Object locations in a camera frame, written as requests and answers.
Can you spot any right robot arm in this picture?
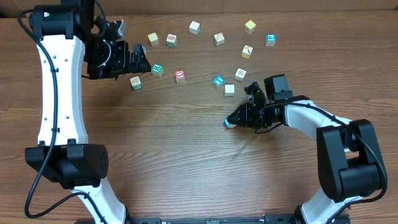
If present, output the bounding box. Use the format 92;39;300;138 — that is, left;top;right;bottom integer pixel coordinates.
224;74;387;224

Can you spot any green letter R block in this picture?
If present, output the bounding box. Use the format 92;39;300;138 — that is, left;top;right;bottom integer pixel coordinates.
152;63;164;77

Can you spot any yellow top block right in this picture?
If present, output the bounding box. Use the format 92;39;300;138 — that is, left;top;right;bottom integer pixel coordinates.
244;20;256;34

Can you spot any wooden block green letter side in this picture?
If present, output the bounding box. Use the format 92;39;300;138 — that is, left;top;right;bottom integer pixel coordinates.
166;34;177;47

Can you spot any white block yellow side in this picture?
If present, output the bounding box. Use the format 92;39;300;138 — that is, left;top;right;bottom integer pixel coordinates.
224;84;235;96

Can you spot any white grapes picture block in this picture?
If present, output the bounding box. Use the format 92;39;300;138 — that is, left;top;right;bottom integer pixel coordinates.
130;76;142;90

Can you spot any red letter U block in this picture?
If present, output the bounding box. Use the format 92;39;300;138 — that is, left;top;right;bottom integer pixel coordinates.
175;70;185;83

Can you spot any yellow side picture block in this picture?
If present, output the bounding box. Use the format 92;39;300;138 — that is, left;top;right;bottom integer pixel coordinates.
241;45;253;59

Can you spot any blue letter T block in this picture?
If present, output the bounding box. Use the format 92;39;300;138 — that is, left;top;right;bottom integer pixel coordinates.
212;75;225;89

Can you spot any white picture block dark side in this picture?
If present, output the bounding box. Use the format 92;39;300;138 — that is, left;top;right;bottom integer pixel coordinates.
234;68;247;82

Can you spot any white block blue side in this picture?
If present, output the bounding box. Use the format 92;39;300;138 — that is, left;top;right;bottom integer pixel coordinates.
224;118;236;128

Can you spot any yellow top block left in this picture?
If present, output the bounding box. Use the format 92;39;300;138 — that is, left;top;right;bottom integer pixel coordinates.
148;32;159;46

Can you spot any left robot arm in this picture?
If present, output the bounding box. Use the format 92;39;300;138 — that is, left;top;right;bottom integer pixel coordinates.
22;1;152;223

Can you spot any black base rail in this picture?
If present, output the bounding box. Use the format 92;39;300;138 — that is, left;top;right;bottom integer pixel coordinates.
124;213;352;224

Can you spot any white picture block centre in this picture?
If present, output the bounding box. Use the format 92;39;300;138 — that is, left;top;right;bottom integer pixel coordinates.
213;32;225;46

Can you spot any white block top centre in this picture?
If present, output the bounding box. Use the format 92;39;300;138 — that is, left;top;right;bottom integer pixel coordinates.
189;21;200;35

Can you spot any blue letter P block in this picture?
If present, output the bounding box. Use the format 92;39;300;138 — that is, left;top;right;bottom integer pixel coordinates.
266;34;276;47

